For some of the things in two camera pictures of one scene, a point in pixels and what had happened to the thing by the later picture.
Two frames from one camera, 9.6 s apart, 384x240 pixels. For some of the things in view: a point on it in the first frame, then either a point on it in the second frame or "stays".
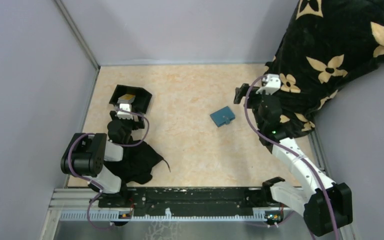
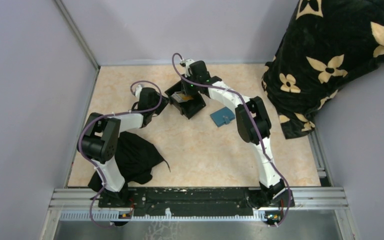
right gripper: [242, 91] -> [184, 82]
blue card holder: [222, 116] stays
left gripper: [136, 124] -> [164, 101]
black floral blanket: [327, 44] stays
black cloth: [137, 164] stays
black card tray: [142, 100] -> [189, 108]
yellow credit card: [126, 98] -> [186, 98]
